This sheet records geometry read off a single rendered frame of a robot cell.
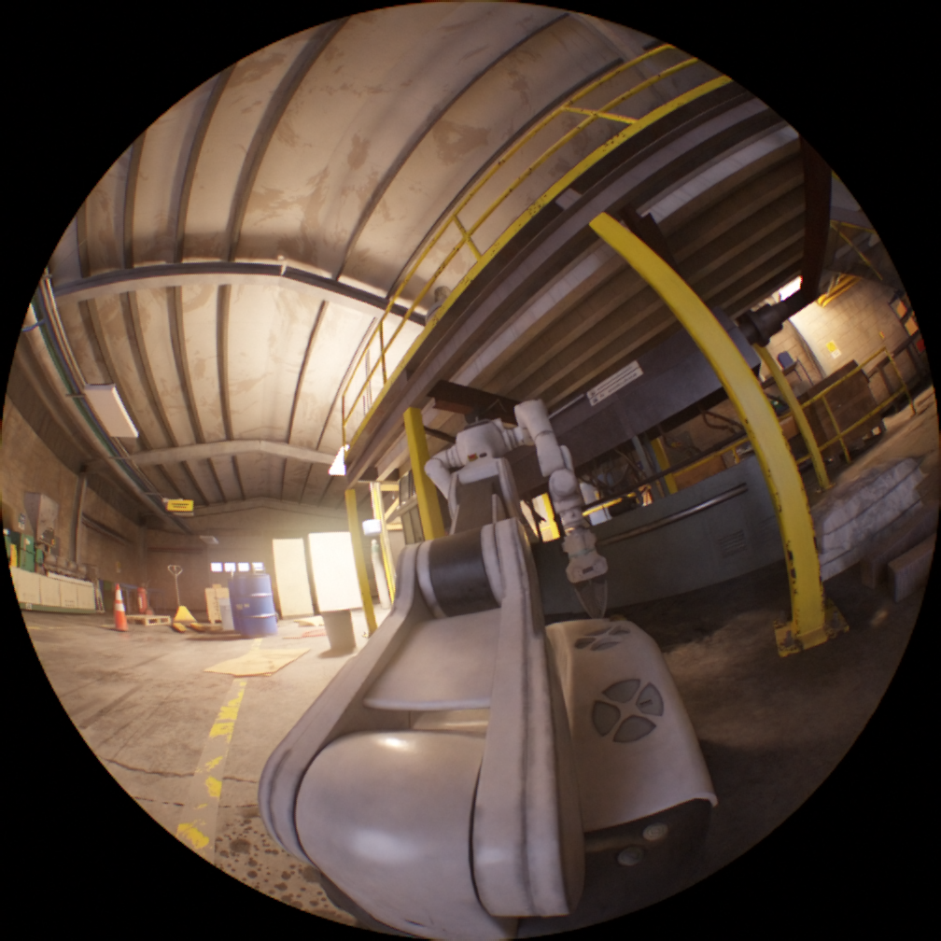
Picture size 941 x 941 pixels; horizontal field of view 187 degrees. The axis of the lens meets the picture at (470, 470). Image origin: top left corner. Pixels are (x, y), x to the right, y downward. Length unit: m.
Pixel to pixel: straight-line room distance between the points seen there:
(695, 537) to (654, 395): 0.90
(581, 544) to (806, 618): 0.76
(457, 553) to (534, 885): 0.43
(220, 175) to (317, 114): 1.57
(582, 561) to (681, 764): 0.51
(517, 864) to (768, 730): 0.63
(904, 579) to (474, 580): 1.13
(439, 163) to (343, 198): 1.52
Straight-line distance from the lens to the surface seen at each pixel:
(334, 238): 5.49
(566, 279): 2.02
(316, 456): 10.16
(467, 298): 1.91
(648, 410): 1.97
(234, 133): 5.35
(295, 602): 7.48
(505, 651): 0.30
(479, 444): 1.15
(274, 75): 5.29
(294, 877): 0.72
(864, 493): 1.48
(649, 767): 0.40
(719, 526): 1.82
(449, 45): 5.35
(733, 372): 0.96
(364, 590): 3.29
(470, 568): 0.45
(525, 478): 2.41
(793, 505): 0.94
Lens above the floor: 0.53
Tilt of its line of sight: 19 degrees up
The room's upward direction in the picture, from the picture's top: 14 degrees counter-clockwise
